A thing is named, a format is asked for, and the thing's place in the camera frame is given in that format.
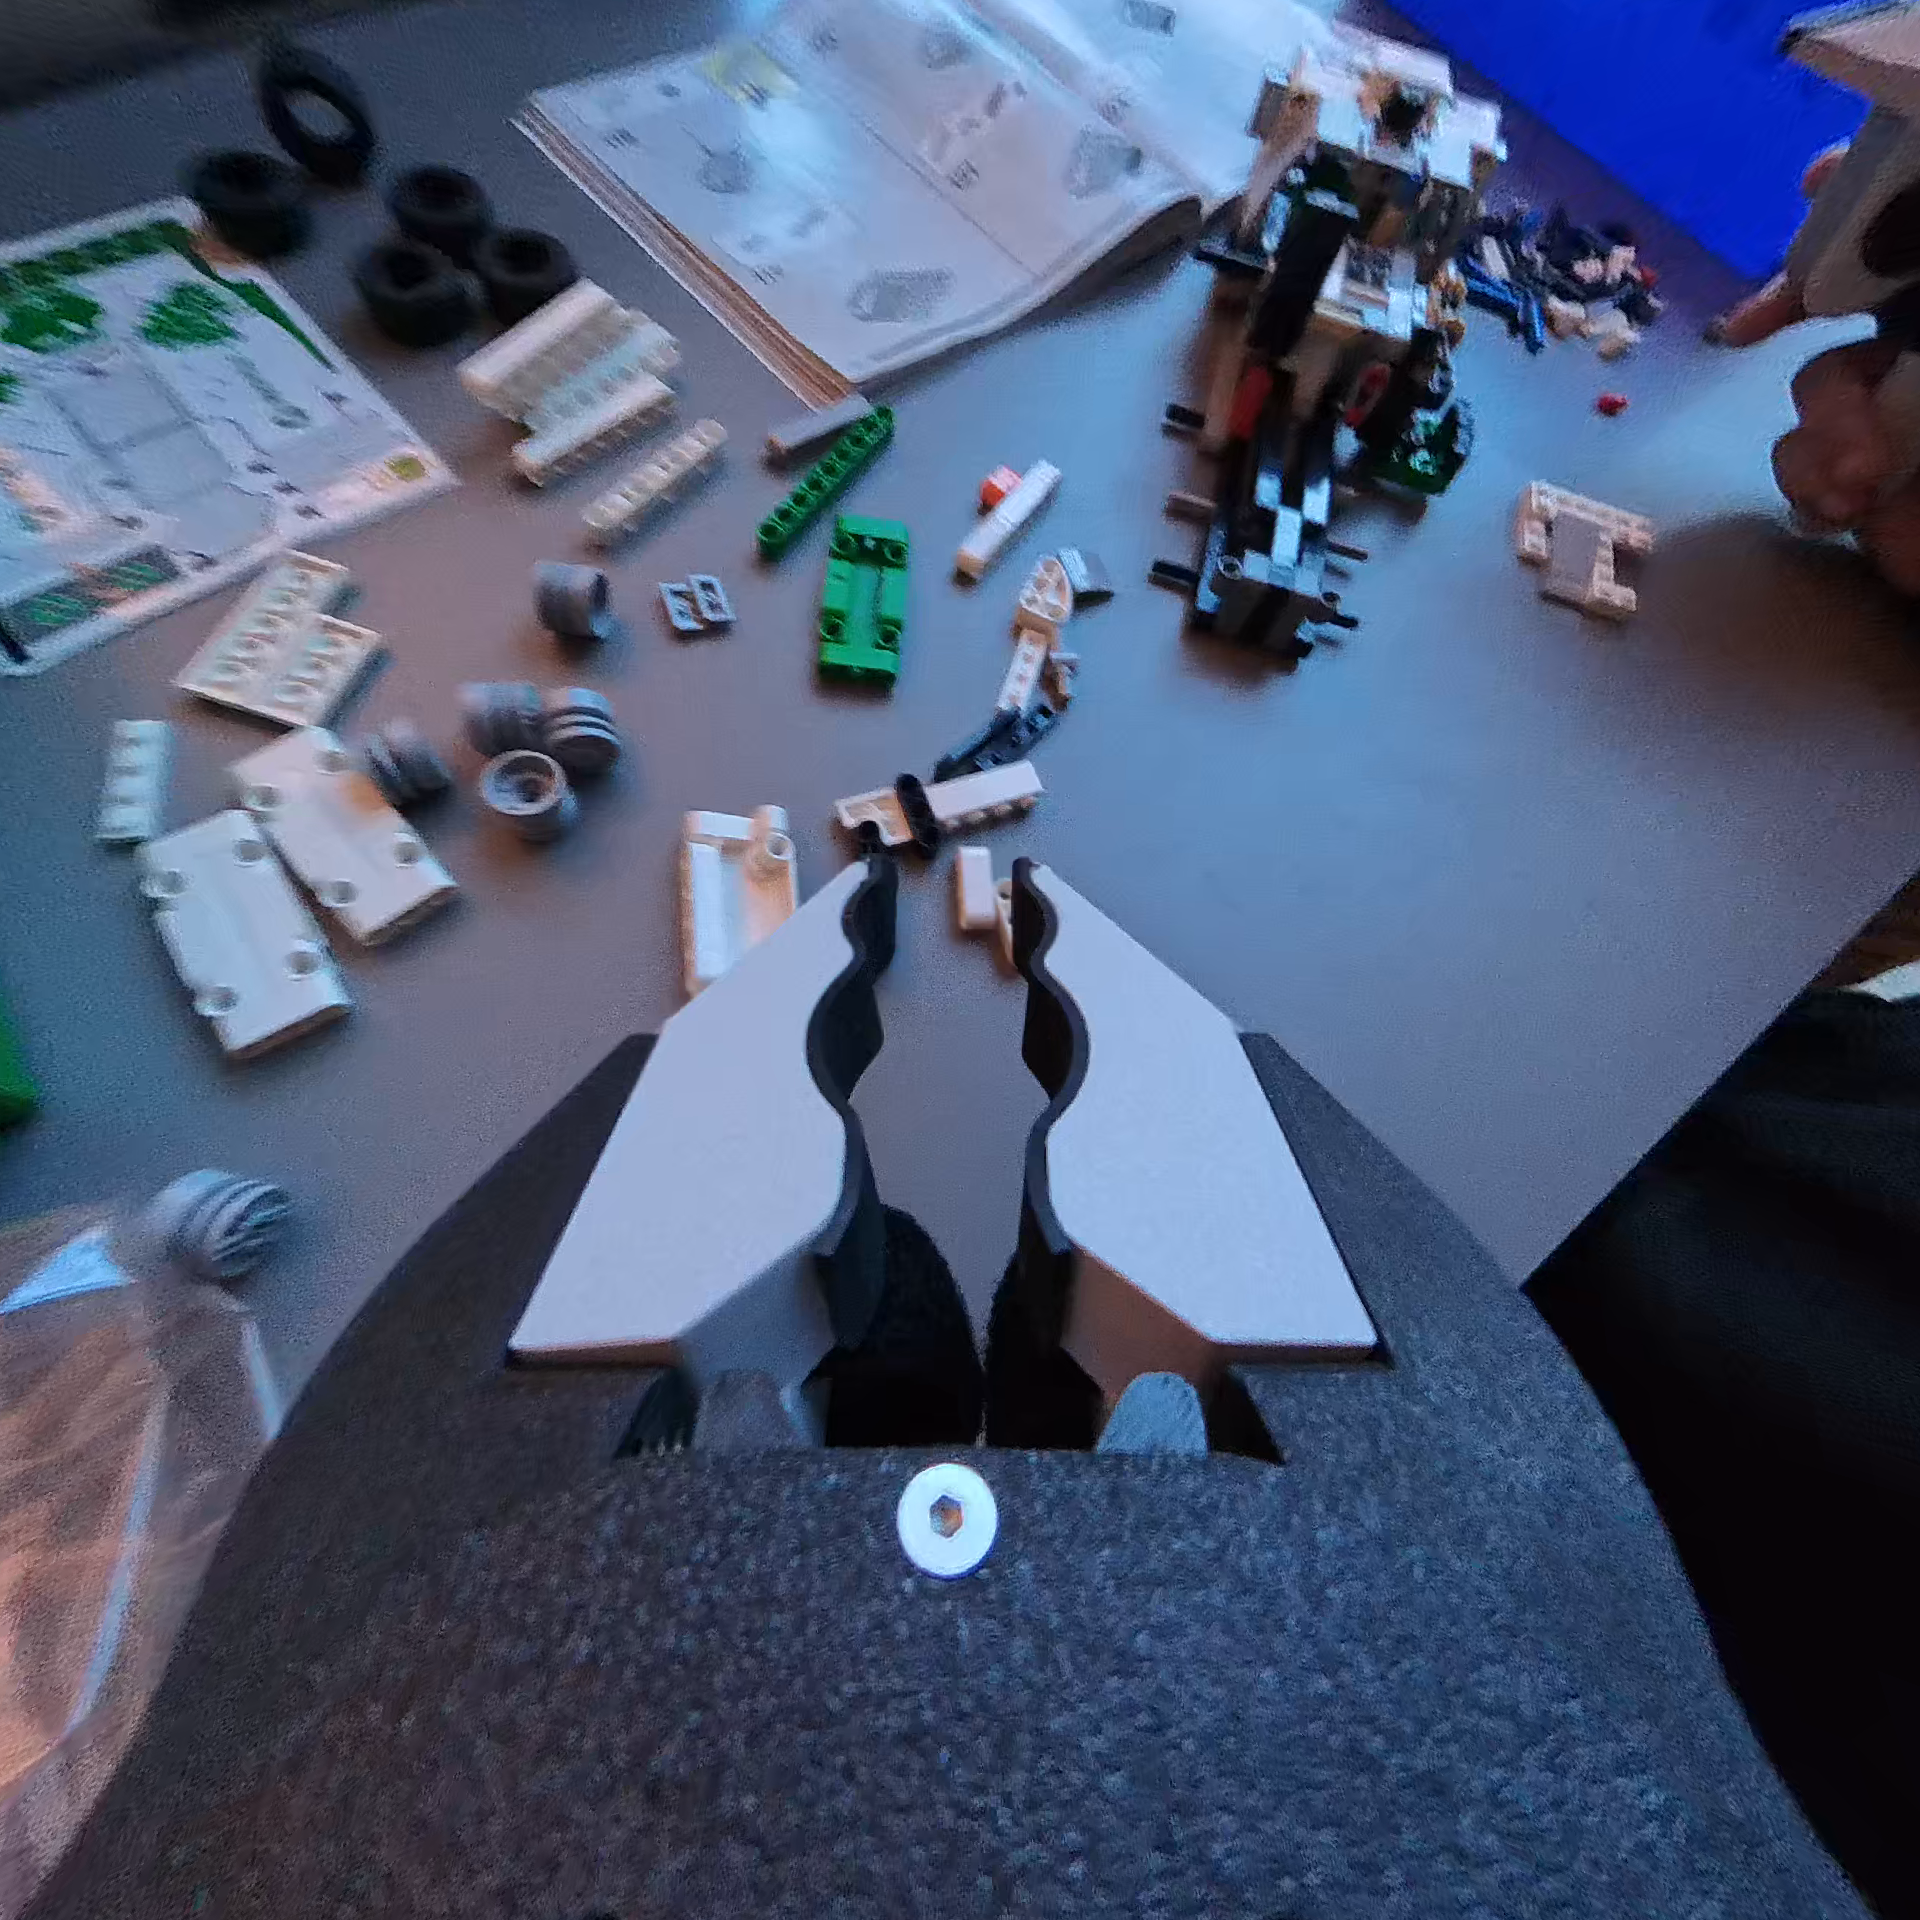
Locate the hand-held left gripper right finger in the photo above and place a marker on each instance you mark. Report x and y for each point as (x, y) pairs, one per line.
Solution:
(1189, 1167)

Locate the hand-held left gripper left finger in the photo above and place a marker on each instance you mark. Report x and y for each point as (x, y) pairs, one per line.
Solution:
(701, 1157)

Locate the pile of small lego pieces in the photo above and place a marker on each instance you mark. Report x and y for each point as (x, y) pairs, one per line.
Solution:
(1560, 287)

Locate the grey lego wheel hub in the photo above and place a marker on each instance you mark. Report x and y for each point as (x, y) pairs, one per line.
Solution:
(504, 714)
(221, 1220)
(570, 596)
(529, 795)
(584, 728)
(405, 764)

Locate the white lego brick with holes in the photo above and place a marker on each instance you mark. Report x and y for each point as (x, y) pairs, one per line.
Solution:
(987, 795)

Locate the dark lego bar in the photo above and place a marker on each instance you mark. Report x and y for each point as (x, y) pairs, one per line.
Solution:
(1003, 745)

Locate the white lego plate assembly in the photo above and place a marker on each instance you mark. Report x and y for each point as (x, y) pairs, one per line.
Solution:
(1576, 549)

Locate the white flat lego panel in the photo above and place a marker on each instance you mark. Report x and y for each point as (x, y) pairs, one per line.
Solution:
(340, 832)
(240, 931)

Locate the white lego connector piece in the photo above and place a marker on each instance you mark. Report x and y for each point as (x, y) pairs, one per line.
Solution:
(1026, 672)

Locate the small grey lego plate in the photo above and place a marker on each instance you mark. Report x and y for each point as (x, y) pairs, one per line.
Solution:
(700, 603)

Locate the green lego panel plate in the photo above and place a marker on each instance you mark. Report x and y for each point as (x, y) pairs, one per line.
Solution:
(862, 596)

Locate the lego truck model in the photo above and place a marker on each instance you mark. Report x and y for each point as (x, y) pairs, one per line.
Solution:
(1321, 377)

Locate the white rounded lego piece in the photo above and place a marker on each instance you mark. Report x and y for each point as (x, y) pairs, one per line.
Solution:
(1040, 595)

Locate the small grey lego slope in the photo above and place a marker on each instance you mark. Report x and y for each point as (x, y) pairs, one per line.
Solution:
(1095, 569)

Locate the white studded lego plate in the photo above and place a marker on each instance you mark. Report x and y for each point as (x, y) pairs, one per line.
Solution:
(251, 621)
(326, 676)

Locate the long white lego beam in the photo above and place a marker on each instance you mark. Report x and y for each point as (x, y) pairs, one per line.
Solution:
(1017, 521)

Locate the short white lego beam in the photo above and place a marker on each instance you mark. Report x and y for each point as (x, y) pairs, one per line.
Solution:
(133, 778)

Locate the green lego beam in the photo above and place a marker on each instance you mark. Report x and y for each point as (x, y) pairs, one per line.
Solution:
(830, 479)

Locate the green lego piece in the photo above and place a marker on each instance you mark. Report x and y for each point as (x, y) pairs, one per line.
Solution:
(9, 1064)

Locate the grey lego beam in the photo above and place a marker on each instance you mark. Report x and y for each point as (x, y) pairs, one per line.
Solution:
(820, 428)

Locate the black lego tire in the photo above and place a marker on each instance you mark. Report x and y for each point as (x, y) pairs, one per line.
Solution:
(414, 296)
(251, 207)
(525, 274)
(316, 97)
(443, 207)

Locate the open lego instruction booklet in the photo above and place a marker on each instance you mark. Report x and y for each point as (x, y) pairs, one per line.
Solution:
(895, 152)

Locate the person's right hand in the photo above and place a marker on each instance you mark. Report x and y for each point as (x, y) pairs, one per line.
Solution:
(1856, 430)

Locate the blue plastic bin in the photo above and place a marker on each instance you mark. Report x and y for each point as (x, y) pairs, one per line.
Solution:
(1618, 110)

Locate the person's black clothing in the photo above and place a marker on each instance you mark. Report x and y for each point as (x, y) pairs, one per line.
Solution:
(1772, 1426)

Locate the clear plastic bag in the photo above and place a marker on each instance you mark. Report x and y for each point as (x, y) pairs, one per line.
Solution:
(92, 1498)

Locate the green and white sticker sheet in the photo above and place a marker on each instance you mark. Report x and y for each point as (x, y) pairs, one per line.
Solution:
(147, 419)

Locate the white lego frame panel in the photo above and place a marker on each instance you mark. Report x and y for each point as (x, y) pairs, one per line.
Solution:
(734, 895)

